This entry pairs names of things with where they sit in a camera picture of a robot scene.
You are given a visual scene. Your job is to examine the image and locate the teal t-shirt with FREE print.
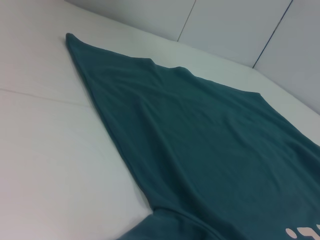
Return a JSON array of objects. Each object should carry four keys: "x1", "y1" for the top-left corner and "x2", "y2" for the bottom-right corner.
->
[{"x1": 65, "y1": 32, "x2": 320, "y2": 240}]

